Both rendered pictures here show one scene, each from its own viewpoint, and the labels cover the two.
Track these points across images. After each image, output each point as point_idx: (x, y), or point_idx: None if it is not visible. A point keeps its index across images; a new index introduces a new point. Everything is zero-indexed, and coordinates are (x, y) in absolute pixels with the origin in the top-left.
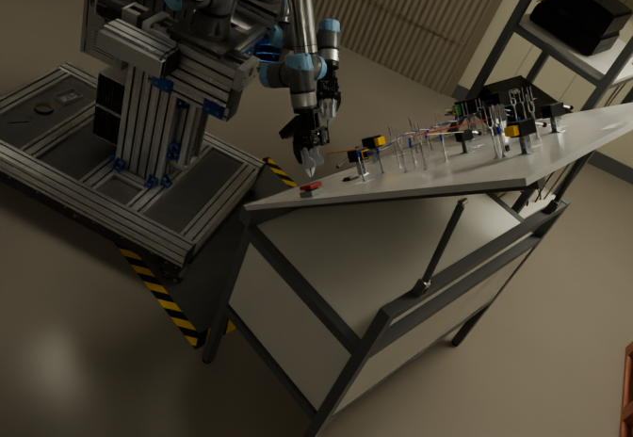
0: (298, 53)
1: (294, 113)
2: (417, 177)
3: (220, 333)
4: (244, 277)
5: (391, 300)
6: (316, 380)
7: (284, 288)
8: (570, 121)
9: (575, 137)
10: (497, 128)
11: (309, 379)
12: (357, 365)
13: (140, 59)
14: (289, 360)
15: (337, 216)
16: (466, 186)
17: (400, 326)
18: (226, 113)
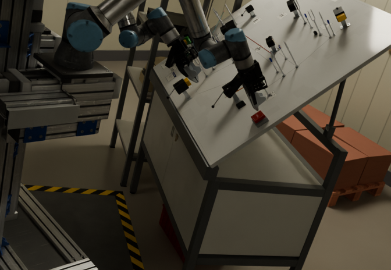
0: (204, 35)
1: (245, 72)
2: (317, 68)
3: None
4: (215, 220)
5: (290, 161)
6: (296, 237)
7: (258, 198)
8: (269, 11)
9: None
10: (328, 20)
11: (289, 241)
12: (328, 199)
13: (59, 114)
14: (269, 244)
15: None
16: (387, 47)
17: (310, 168)
18: (98, 125)
